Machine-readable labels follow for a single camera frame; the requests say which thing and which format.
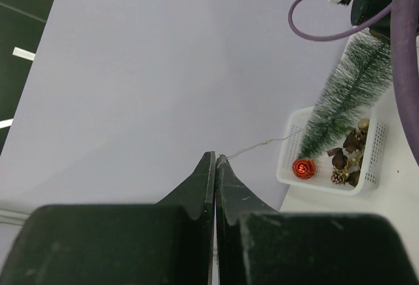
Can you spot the red glitter bauble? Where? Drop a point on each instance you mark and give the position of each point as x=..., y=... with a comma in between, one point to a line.
x=304, y=168

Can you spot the small green christmas tree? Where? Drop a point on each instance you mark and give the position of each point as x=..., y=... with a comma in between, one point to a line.
x=360, y=77

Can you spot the brown and gold ornament garland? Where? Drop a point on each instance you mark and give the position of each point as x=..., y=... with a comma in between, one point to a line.
x=347, y=160

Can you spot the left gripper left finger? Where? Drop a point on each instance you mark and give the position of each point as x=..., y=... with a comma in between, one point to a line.
x=168, y=242

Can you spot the white plastic basket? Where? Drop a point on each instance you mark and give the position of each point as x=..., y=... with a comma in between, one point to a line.
x=321, y=180

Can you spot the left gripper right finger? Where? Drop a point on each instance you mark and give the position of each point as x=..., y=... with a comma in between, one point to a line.
x=258, y=245

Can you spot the gold bauble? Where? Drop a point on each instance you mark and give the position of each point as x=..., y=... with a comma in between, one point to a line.
x=363, y=124

